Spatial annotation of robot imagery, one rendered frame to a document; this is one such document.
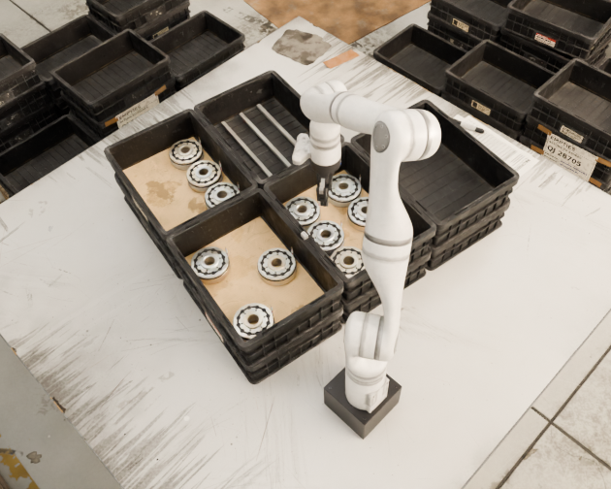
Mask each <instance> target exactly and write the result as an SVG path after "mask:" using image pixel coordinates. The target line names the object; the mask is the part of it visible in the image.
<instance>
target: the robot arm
mask: <svg viewBox="0 0 611 489"><path fill-rule="evenodd" d="M300 105H301V109H302V111H303V113H304V114H305V116H306V117H307V118H309V119H310V120H311V122H310V125H309V133H310V138H309V136H308V135H307V134H303V133H302V134H300V135H299V136H298V138H297V142H296V144H295V148H294V152H293V156H292V159H293V164H295V165H301V164H303V163H304V162H305V161H306V160H308V158H310V166H311V168H312V170H313V171H315V172H316V173H317V174H316V178H317V187H316V195H317V201H319V202H320V206H322V207H328V206H329V191H330V190H331V189H332V186H333V176H334V172H335V171H337V170H338V168H339V167H340V164H341V144H340V126H342V127H344V128H346V129H349V130H352V131H355V132H360V133H365V134H371V144H370V193H369V202H368V211H367V219H366V225H365V231H364V238H363V246H362V259H363V263H364V266H365V268H366V270H367V272H368V274H369V276H370V279H371V281H372V282H373V284H374V286H375V288H376V290H377V292H378V294H379V297H380V299H381V302H382V306H383V310H384V315H382V316H381V315H379V314H373V313H366V312H362V311H354V312H352V313H351V314H350V315H349V317H348V319H347V321H346V323H345V329H344V340H343V342H344V350H345V395H346V398H347V400H348V402H349V403H350V404H351V405H352V406H353V407H355V408H358V409H363V410H366V411H368V412H369V413H371V412H372V411H373V410H374V409H375V408H376V407H377V406H378V405H379V404H380V403H381V402H382V401H383V400H384V399H386V397H387V392H388V385H389V379H388V378H387V377H386V371H387V364H388V361H390V360H391V359H392V358H393V356H394V355H395V352H396V350H397V344H398V337H399V332H400V330H399V329H400V318H401V307H402V292H403V286H404V280H405V275H406V270H407V265H408V260H409V255H410V249H411V243H412V236H413V228H412V224H411V221H410V218H409V216H408V214H407V212H406V209H405V207H404V205H403V203H402V200H401V197H400V194H399V190H398V176H399V167H400V164H401V162H404V161H417V160H422V159H426V158H429V157H430V156H432V155H433V154H434V153H435V152H436V151H437V149H438V147H439V144H440V140H441V130H440V126H439V123H438V121H437V119H436V118H435V116H434V115H433V114H431V113H430V112H428V111H425V110H420V109H402V108H397V107H392V106H388V105H385V104H381V103H378V102H375V101H372V100H370V99H367V98H365V97H362V96H360V95H357V94H354V93H351V92H349V91H347V89H346V87H345V85H344V84H343V83H342V82H341V81H339V80H329V81H325V82H323V83H320V84H318V85H316V86H314V87H312V88H310V89H308V90H306V91H305V92H304V93H303V94H302V97H301V100H300Z"/></svg>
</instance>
